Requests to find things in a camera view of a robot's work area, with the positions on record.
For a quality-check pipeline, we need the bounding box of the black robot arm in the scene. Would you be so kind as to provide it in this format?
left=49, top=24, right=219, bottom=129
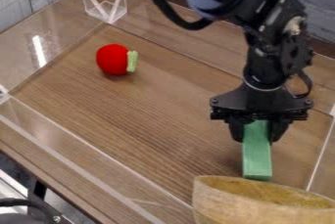
left=151, top=0, right=313, bottom=142

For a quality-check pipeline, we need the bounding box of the brown wooden bowl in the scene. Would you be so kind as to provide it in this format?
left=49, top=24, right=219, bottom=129
left=192, top=176, right=335, bottom=224

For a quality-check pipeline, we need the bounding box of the green foam stick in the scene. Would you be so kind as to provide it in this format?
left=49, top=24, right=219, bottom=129
left=242, top=120, right=272, bottom=181

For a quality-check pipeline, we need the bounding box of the red plush ball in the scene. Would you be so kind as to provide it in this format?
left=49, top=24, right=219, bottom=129
left=95, top=44, right=128, bottom=75

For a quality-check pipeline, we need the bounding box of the black table leg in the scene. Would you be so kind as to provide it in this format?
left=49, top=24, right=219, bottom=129
left=28, top=179, right=46, bottom=206

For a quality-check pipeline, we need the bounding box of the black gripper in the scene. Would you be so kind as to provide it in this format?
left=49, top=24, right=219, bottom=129
left=209, top=83, right=313, bottom=143

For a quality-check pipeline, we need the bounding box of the black cable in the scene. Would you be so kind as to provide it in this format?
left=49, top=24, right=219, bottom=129
left=0, top=197, right=57, bottom=224

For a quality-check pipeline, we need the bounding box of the clear acrylic corner bracket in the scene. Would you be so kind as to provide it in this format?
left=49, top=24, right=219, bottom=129
left=83, top=0, right=127, bottom=24

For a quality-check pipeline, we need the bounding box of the small light green block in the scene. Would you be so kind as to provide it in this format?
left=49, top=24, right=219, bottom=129
left=127, top=51, right=139, bottom=72

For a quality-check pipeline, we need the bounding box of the clear acrylic tray wall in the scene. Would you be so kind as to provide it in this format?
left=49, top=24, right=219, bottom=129
left=0, top=84, right=209, bottom=224

